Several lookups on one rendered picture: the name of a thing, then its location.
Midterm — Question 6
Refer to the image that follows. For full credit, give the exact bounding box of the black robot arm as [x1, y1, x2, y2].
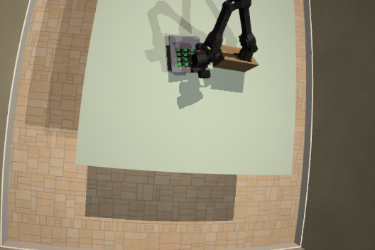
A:
[189, 0, 258, 68]

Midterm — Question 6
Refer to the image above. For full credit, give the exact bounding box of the grey switch panel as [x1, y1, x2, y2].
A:
[169, 36, 201, 73]

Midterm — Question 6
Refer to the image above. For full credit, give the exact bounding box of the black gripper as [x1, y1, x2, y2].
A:
[195, 43, 210, 78]

